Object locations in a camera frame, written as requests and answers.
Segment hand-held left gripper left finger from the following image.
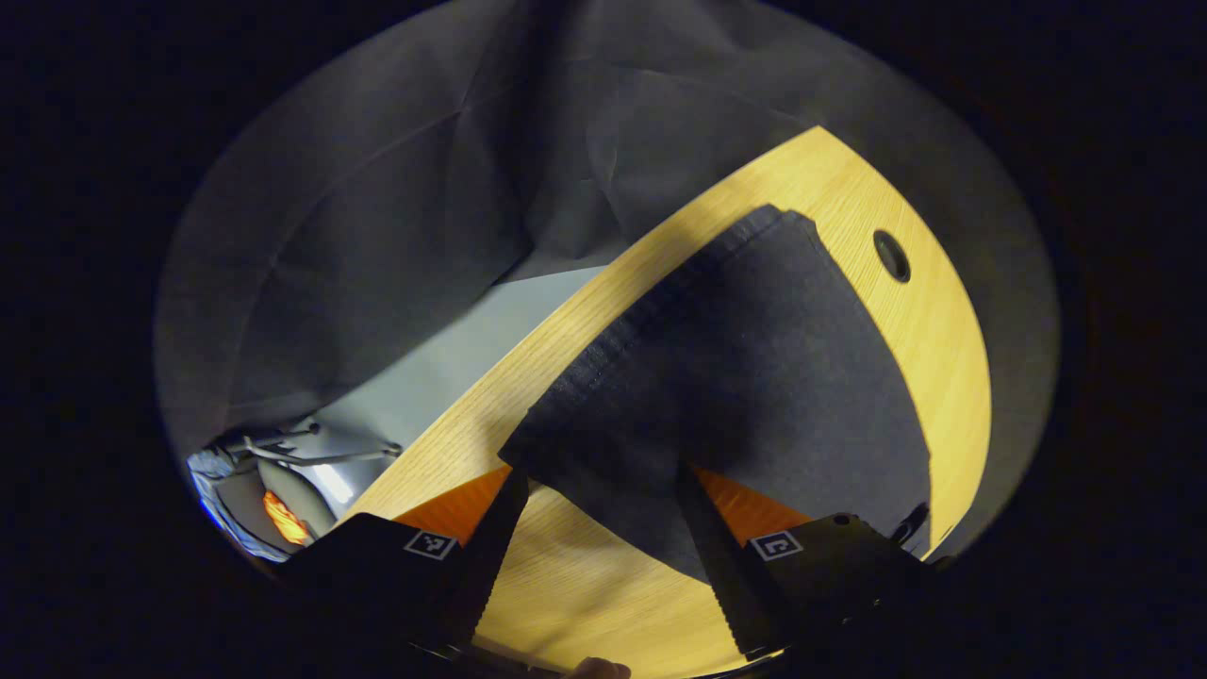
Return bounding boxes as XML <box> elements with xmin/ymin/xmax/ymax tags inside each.
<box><xmin>281</xmin><ymin>466</ymin><xmax>531</xmax><ymax>652</ymax></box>

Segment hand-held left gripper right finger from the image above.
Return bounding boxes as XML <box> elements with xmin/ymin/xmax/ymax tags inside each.
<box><xmin>675</xmin><ymin>462</ymin><xmax>946</xmax><ymax>662</ymax></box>

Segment dark grey jeans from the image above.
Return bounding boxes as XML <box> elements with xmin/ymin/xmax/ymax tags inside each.
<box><xmin>498</xmin><ymin>203</ymin><xmax>934</xmax><ymax>586</ymax></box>

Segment orange object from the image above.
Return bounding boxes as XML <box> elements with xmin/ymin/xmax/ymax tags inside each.
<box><xmin>262</xmin><ymin>489</ymin><xmax>310</xmax><ymax>547</ymax></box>

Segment grey chair base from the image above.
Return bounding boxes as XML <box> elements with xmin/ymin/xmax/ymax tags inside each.
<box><xmin>215</xmin><ymin>418</ymin><xmax>405</xmax><ymax>472</ymax></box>

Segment black backdrop cloth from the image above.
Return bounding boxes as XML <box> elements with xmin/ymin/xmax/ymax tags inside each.
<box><xmin>154</xmin><ymin>0</ymin><xmax>1062</xmax><ymax>559</ymax></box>

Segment black table cable grommet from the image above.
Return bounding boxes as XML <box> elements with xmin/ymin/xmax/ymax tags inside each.
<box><xmin>873</xmin><ymin>229</ymin><xmax>913</xmax><ymax>285</ymax></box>

